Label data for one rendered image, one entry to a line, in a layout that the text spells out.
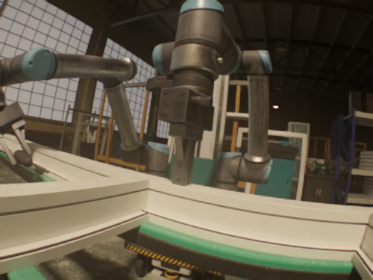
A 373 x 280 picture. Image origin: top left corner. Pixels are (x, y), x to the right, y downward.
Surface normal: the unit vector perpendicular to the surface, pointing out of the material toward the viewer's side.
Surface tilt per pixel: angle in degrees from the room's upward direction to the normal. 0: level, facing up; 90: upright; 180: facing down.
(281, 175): 90
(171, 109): 90
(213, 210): 90
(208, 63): 90
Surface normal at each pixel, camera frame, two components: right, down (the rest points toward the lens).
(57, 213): 0.90, 0.10
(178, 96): -0.41, -0.07
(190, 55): -0.22, -0.05
